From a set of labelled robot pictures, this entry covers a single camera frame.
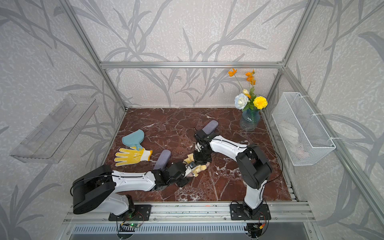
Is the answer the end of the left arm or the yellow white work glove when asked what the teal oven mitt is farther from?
the end of the left arm

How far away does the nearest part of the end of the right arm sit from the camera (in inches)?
26.5

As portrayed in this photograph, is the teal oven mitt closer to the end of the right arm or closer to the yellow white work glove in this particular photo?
the yellow white work glove

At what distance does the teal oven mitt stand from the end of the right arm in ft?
1.33

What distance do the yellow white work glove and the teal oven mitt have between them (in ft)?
0.07

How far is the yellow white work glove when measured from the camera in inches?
36.6

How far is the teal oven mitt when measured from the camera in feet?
3.23

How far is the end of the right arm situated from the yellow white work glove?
1.15ft
